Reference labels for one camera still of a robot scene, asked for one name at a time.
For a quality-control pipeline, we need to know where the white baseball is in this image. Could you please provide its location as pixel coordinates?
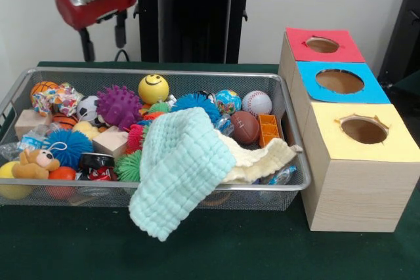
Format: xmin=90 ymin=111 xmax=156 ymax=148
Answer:
xmin=241 ymin=90 xmax=273 ymax=119

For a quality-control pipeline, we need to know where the dark green side tablecloth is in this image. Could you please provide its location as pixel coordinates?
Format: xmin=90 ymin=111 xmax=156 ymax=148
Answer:
xmin=390 ymin=73 xmax=420 ymax=119

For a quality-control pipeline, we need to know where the small brown teddy bear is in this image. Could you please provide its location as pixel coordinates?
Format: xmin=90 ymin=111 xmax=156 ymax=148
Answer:
xmin=12 ymin=148 xmax=62 ymax=180

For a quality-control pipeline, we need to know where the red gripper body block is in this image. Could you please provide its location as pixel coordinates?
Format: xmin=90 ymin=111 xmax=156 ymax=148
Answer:
xmin=54 ymin=0 xmax=139 ymax=31

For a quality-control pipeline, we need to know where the colourful patterned fabric bundle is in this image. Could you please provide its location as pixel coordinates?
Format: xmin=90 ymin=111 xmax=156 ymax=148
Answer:
xmin=31 ymin=82 xmax=85 ymax=117

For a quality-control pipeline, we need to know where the mint green waffle cloth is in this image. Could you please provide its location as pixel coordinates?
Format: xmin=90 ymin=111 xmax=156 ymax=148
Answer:
xmin=128 ymin=106 xmax=238 ymax=242

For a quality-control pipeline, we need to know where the blue spiky rubber ball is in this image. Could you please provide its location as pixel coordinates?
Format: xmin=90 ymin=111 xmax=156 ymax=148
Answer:
xmin=45 ymin=129 xmax=95 ymax=171

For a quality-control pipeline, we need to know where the small orange basketball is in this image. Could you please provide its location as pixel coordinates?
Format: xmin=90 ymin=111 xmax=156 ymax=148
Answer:
xmin=30 ymin=81 xmax=60 ymax=104

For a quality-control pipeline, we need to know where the purple spiky rubber ball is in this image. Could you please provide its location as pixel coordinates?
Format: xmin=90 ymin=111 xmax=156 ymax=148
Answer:
xmin=96 ymin=85 xmax=144 ymax=132

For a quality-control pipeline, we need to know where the black curved cable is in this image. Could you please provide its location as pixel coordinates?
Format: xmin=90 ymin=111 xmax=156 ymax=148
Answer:
xmin=114 ymin=49 xmax=138 ymax=63

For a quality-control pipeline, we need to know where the cream yellow waffle cloth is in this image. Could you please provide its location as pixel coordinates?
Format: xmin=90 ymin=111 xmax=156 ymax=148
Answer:
xmin=215 ymin=129 xmax=303 ymax=185

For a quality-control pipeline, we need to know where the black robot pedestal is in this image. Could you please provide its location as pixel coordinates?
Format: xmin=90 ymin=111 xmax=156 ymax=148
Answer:
xmin=127 ymin=0 xmax=265 ymax=64

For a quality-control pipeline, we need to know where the wooden box with three holes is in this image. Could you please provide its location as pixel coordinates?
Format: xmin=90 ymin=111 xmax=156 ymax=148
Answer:
xmin=278 ymin=28 xmax=420 ymax=232

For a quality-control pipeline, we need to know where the blue globe ball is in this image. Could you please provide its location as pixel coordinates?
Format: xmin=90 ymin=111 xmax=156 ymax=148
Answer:
xmin=215 ymin=89 xmax=243 ymax=115

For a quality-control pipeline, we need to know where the brown toy football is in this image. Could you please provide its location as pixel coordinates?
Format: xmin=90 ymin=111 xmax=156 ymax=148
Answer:
xmin=230 ymin=110 xmax=261 ymax=146

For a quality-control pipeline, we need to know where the shallow wire mesh bin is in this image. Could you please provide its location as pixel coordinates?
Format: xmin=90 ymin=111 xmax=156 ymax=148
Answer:
xmin=0 ymin=67 xmax=312 ymax=212

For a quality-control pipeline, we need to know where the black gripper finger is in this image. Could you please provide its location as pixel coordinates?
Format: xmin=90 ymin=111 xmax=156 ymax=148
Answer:
xmin=114 ymin=11 xmax=128 ymax=49
xmin=79 ymin=27 xmax=96 ymax=63

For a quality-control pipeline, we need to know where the black monitor on stand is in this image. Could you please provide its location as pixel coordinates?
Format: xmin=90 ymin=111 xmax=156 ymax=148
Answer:
xmin=377 ymin=0 xmax=420 ymax=79

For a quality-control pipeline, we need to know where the yellow smiley ball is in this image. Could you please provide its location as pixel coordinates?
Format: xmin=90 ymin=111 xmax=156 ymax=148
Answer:
xmin=137 ymin=73 xmax=171 ymax=106

